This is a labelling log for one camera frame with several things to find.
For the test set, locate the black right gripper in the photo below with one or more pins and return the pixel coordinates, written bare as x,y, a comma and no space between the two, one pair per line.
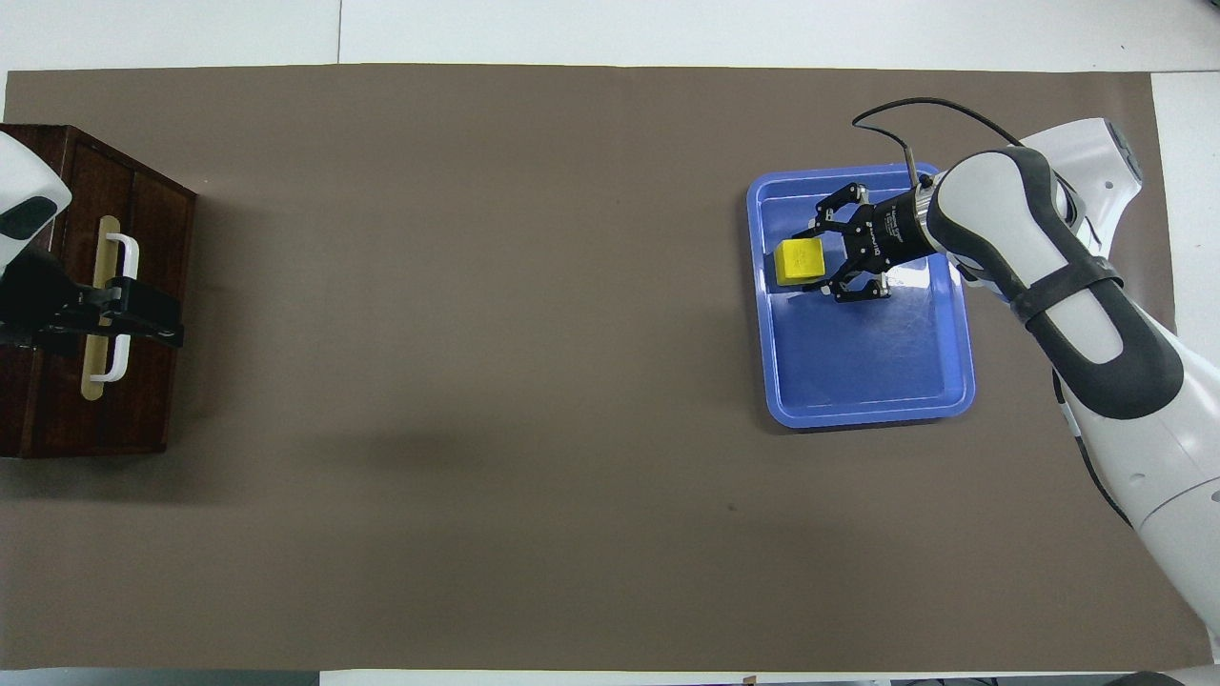
891,233

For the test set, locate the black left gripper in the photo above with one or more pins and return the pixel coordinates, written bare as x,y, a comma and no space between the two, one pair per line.
33,300

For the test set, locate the yellow block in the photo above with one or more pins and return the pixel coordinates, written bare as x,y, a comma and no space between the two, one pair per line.
799,260

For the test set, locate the wooden drawer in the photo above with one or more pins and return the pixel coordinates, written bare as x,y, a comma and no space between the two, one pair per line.
95,191

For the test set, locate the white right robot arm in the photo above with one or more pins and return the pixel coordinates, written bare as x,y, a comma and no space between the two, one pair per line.
991,191

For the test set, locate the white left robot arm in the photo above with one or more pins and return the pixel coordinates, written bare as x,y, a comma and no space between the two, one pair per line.
29,171

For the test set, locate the dark wooden cabinet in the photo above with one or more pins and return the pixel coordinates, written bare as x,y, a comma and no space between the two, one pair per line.
157,381

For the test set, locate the blue plastic tray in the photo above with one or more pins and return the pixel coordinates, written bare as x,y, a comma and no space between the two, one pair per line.
877,362

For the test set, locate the brown table mat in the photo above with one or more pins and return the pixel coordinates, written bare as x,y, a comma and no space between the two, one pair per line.
534,381

